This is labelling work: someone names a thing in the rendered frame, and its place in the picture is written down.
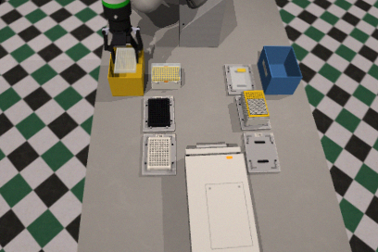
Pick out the yellow bin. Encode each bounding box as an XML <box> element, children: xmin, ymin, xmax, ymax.
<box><xmin>107</xmin><ymin>47</ymin><xmax>145</xmax><ymax>96</ymax></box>

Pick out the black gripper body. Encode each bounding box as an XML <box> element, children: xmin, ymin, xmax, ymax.
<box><xmin>108</xmin><ymin>17</ymin><xmax>132</xmax><ymax>36</ymax></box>

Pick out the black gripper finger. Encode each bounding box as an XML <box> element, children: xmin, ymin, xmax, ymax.
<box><xmin>102</xmin><ymin>27</ymin><xmax>116</xmax><ymax>64</ymax></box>
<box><xmin>129</xmin><ymin>27</ymin><xmax>143</xmax><ymax>63</ymax></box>

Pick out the blue open-top bin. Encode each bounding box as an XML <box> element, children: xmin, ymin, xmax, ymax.
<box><xmin>258</xmin><ymin>45</ymin><xmax>302</xmax><ymax>95</ymax></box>

